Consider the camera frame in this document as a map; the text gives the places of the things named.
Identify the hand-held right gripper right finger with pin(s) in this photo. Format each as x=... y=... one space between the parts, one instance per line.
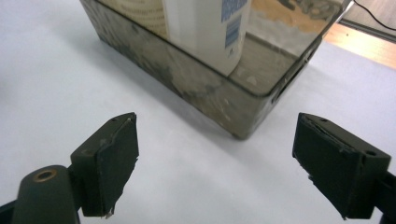
x=339 y=168

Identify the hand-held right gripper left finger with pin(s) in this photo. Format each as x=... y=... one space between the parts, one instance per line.
x=109 y=168

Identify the white bottle with blue pump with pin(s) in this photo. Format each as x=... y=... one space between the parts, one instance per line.
x=199 y=37

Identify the wooden table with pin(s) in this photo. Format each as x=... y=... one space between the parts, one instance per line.
x=367 y=46

